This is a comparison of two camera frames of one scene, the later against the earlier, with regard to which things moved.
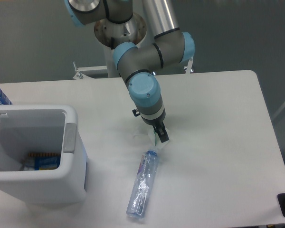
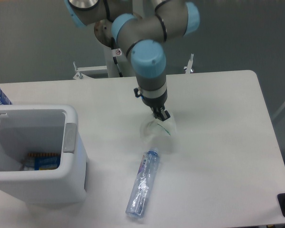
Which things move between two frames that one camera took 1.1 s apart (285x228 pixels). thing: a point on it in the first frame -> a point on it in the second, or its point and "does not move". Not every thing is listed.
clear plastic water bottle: [137, 204] does not move
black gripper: [157, 123] -> [155, 104]
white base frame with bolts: [189, 69] does not move
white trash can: [17, 129] does not move
